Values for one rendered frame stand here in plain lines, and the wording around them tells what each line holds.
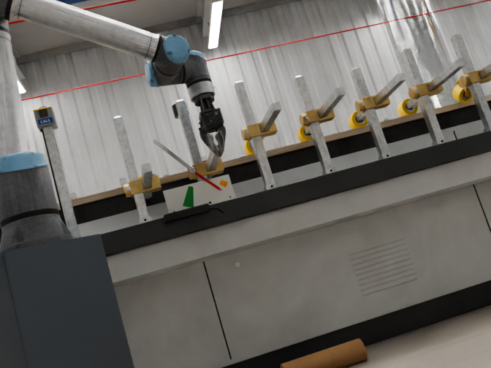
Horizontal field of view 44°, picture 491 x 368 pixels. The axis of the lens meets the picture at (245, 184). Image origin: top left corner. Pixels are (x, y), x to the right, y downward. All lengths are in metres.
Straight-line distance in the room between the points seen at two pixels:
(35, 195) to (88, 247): 0.19
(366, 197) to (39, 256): 1.38
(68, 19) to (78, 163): 8.03
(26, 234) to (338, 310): 1.42
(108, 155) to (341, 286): 7.60
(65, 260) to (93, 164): 8.32
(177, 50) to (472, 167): 1.36
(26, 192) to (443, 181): 1.66
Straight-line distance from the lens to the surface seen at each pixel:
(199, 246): 2.30
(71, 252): 1.59
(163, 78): 2.08
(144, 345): 2.48
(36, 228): 1.62
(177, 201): 2.30
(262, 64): 10.39
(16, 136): 1.91
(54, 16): 1.96
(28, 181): 1.66
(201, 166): 2.34
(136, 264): 2.29
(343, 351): 2.25
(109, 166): 9.84
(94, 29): 1.96
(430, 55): 6.29
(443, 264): 2.79
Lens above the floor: 0.34
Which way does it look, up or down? 10 degrees up
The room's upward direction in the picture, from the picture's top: 17 degrees counter-clockwise
